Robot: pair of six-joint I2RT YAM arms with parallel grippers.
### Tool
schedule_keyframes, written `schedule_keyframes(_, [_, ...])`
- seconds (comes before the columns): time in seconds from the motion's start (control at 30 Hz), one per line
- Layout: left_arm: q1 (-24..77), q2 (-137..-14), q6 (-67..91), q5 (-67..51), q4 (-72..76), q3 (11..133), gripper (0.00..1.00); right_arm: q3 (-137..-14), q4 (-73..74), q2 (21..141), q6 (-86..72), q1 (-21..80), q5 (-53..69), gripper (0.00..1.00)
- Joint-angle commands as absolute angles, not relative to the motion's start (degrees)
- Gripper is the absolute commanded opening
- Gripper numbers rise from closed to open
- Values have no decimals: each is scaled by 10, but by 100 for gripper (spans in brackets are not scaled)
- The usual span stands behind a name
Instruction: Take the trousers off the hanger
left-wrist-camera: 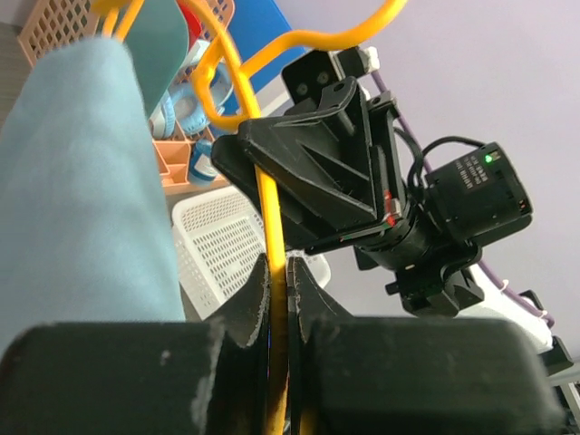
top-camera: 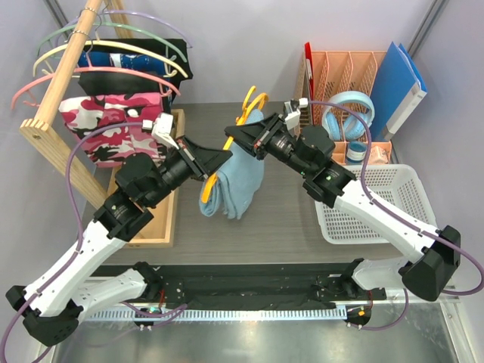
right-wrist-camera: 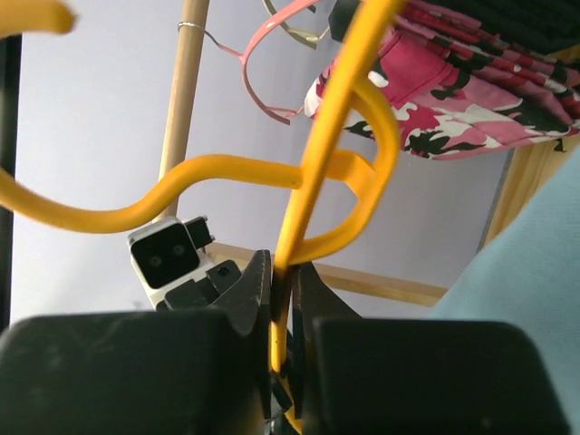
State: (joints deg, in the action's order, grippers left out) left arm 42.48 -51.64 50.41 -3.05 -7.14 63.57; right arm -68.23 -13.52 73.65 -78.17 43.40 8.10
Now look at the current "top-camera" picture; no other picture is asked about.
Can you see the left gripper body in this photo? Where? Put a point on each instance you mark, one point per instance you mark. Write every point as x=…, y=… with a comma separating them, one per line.
x=185, y=150

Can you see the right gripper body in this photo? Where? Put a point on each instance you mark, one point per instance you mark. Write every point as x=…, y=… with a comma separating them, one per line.
x=273, y=141

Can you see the light blue trousers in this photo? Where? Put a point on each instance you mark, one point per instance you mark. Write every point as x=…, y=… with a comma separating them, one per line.
x=238, y=180

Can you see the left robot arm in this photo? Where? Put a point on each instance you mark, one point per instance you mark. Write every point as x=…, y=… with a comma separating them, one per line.
x=55, y=304

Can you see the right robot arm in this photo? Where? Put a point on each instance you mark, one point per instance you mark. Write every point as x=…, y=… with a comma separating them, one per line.
x=428, y=256

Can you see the pink camouflage trousers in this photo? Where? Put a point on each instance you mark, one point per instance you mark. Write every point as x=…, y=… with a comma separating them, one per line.
x=86, y=114

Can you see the blue patterned trousers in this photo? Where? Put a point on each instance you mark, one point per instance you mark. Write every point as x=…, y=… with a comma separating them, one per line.
x=138, y=62

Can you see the black trousers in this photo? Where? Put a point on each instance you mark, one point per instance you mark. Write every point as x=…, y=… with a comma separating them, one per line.
x=150, y=45

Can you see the dark grey trousers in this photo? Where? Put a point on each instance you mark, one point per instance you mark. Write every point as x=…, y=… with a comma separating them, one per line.
x=99, y=101

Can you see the cream plastic hanger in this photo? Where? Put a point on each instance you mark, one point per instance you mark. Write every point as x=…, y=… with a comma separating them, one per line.
x=113, y=44

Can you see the pink plastic hanger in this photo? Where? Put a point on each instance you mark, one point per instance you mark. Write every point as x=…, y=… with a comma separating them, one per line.
x=102, y=81

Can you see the purple plastic hanger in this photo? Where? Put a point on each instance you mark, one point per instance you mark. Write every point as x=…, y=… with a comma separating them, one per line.
x=125, y=33

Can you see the green plastic hanger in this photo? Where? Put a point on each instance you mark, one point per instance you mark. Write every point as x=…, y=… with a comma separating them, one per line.
x=72, y=25

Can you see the light blue headphones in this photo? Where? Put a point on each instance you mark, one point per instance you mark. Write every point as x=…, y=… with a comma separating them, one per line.
x=352, y=129

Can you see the blue white small jar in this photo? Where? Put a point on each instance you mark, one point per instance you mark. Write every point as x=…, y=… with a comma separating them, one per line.
x=356, y=152

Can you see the wooden clothes rack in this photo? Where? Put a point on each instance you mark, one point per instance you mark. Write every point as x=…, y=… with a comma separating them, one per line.
x=40, y=133

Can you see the red folder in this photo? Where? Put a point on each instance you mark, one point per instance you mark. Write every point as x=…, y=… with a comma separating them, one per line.
x=308, y=69

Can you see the blue folder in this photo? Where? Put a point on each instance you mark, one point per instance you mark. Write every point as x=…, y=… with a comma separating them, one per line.
x=398, y=89

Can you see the white plastic basket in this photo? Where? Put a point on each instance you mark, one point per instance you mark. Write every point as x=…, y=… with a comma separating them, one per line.
x=398, y=184

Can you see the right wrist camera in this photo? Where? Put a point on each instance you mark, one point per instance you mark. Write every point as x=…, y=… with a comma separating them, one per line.
x=292, y=111

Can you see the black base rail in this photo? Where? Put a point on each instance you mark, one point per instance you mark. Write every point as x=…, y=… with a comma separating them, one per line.
x=263, y=287

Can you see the white slotted cable duct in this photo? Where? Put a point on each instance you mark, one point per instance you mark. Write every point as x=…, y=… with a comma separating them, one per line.
x=123, y=313

